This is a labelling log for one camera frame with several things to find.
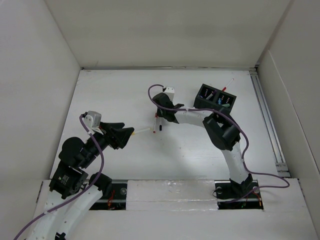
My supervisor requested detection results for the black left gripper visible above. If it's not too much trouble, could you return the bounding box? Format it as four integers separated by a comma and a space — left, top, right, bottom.
80, 120, 134, 167

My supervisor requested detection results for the red capped marker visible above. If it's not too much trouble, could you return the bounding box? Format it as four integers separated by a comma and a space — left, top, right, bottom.
152, 113, 160, 134
222, 78, 235, 92

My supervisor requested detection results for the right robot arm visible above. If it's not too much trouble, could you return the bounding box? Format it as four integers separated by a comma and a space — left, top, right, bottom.
152, 92, 253, 197

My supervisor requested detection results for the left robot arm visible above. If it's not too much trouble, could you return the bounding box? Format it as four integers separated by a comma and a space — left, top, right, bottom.
15, 122, 135, 240

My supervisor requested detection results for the black desk organizer box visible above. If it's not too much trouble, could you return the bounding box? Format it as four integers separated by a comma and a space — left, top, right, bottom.
193, 84, 237, 114

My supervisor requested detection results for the yellow capped white marker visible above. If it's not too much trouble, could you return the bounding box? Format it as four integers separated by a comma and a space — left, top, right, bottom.
131, 127, 152, 136

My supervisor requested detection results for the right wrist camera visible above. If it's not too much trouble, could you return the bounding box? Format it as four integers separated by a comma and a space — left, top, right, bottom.
162, 86, 175, 101

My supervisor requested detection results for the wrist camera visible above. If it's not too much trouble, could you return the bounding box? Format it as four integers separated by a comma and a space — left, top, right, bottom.
162, 86, 175, 101
83, 111, 102, 129

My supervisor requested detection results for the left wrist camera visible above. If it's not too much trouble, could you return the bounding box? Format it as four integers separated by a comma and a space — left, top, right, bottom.
83, 111, 102, 129

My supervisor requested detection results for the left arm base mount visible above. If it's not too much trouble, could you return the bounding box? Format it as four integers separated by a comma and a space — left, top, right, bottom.
90, 173, 128, 211

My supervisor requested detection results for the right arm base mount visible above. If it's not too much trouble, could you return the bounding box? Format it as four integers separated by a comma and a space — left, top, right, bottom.
212, 180, 264, 210

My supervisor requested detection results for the aluminium rail right side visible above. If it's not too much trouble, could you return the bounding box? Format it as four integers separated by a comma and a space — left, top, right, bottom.
249, 68, 291, 178

